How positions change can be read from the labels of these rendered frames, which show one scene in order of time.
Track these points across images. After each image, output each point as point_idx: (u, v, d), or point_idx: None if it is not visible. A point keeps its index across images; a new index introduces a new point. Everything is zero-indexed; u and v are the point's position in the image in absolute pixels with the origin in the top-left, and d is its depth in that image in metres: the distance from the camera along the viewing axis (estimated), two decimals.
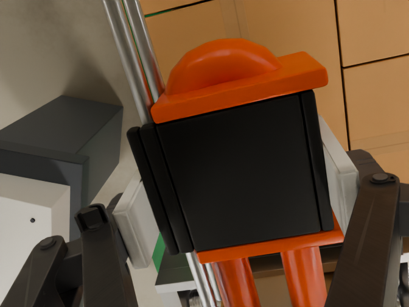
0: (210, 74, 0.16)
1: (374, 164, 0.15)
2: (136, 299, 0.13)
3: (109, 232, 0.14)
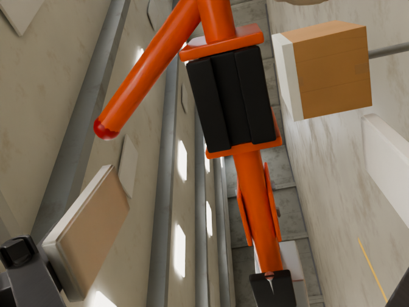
0: None
1: None
2: None
3: (39, 263, 0.13)
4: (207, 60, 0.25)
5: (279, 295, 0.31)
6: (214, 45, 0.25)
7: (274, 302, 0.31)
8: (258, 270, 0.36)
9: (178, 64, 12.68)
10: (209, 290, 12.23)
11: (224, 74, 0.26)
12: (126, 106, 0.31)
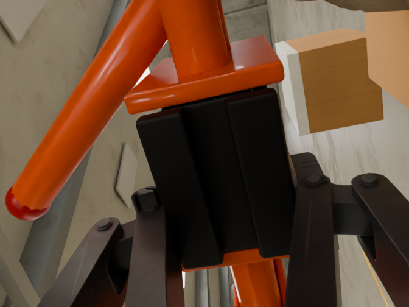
0: None
1: (316, 166, 0.16)
2: (181, 286, 0.13)
3: (162, 217, 0.14)
4: (176, 116, 0.13)
5: None
6: (190, 87, 0.13)
7: None
8: None
9: None
10: (210, 300, 12.02)
11: (209, 137, 0.14)
12: (52, 174, 0.19)
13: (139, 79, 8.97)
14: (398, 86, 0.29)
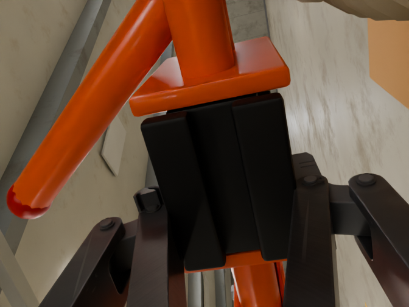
0: None
1: (313, 166, 0.16)
2: (184, 285, 0.13)
3: (164, 216, 0.14)
4: (181, 120, 0.13)
5: None
6: (195, 91, 0.13)
7: None
8: None
9: None
10: (204, 285, 11.75)
11: (214, 141, 0.14)
12: (53, 173, 0.19)
13: None
14: (400, 87, 0.29)
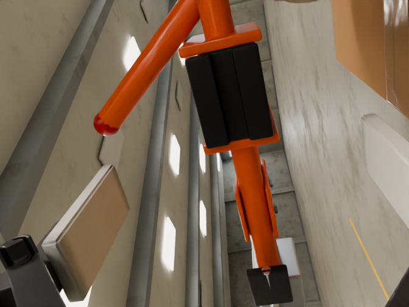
0: None
1: None
2: None
3: (39, 263, 0.13)
4: (206, 56, 0.25)
5: (276, 290, 0.31)
6: (213, 42, 0.26)
7: (271, 297, 0.32)
8: (255, 266, 0.36)
9: (172, 59, 12.55)
10: (202, 290, 11.80)
11: (223, 70, 0.26)
12: (126, 103, 0.31)
13: (128, 58, 8.91)
14: (351, 61, 0.41)
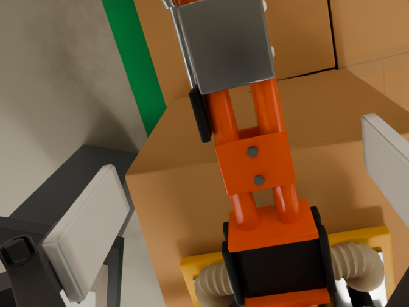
0: None
1: None
2: None
3: (39, 263, 0.13)
4: None
5: None
6: (245, 293, 0.39)
7: (193, 102, 0.31)
8: (225, 89, 0.30)
9: None
10: None
11: None
12: None
13: None
14: None
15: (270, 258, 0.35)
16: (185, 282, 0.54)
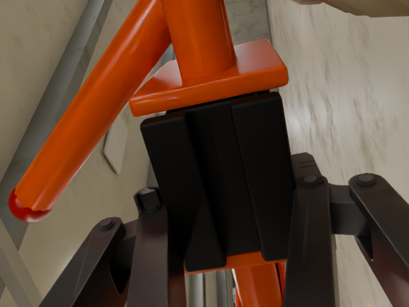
0: None
1: (313, 166, 0.16)
2: (184, 285, 0.13)
3: (164, 216, 0.14)
4: (180, 119, 0.13)
5: None
6: (194, 90, 0.13)
7: None
8: None
9: (174, 51, 12.34)
10: (206, 284, 11.73)
11: (213, 141, 0.14)
12: (55, 176, 0.19)
13: None
14: None
15: None
16: None
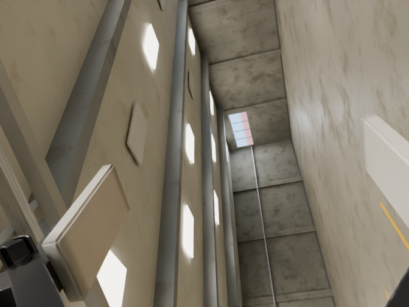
0: None
1: None
2: None
3: (39, 263, 0.13)
4: None
5: None
6: None
7: None
8: None
9: (185, 47, 12.48)
10: (217, 278, 11.88)
11: None
12: None
13: (148, 45, 8.86)
14: None
15: None
16: None
